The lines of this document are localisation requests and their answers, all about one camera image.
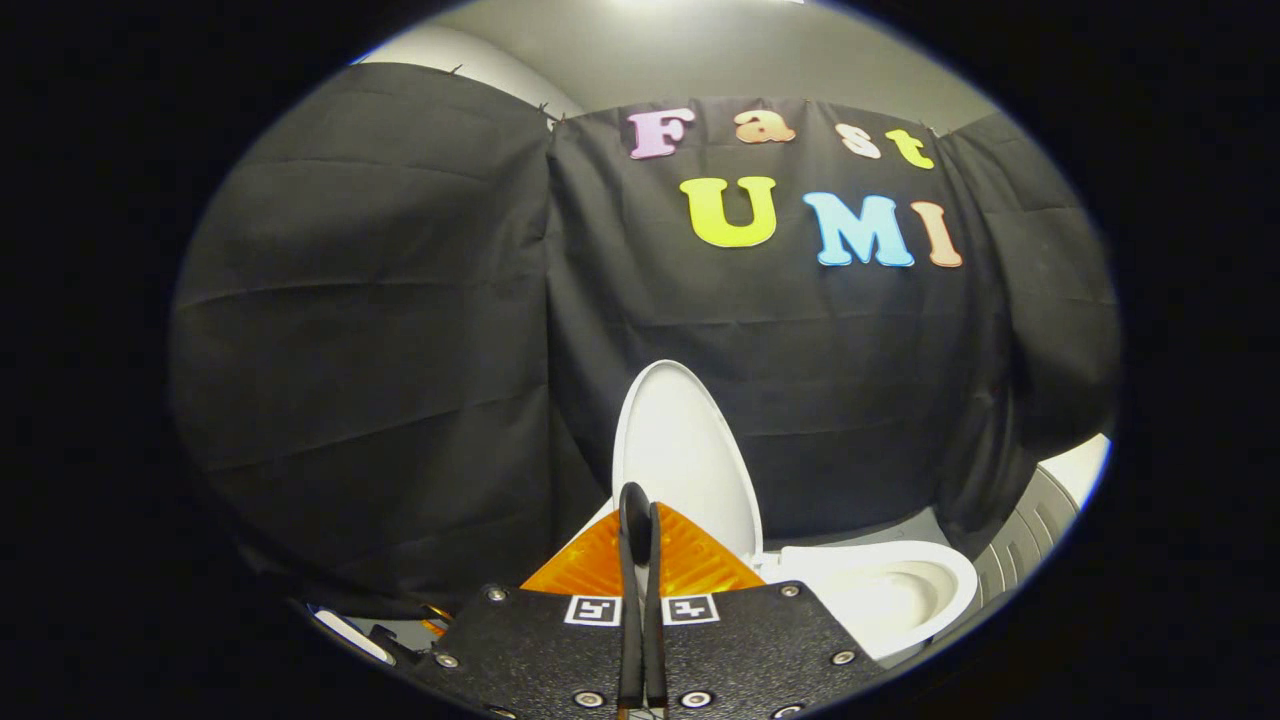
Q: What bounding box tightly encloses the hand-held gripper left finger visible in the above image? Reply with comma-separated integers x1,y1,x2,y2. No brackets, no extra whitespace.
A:
410,482,647,715

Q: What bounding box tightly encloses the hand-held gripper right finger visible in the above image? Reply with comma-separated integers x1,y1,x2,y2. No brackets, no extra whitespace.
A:
645,503,887,715

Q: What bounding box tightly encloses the white toilet lid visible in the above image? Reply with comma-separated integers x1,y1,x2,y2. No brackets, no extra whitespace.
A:
611,359,765,593

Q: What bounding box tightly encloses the white ceramic toilet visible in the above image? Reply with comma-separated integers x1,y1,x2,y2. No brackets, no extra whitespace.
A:
560,498,980,663

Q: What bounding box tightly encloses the black backdrop cloth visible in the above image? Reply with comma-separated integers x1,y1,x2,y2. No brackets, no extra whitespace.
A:
168,62,1123,619

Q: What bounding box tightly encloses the white panelled door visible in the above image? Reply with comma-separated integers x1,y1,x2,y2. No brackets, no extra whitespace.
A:
973,433,1113,608

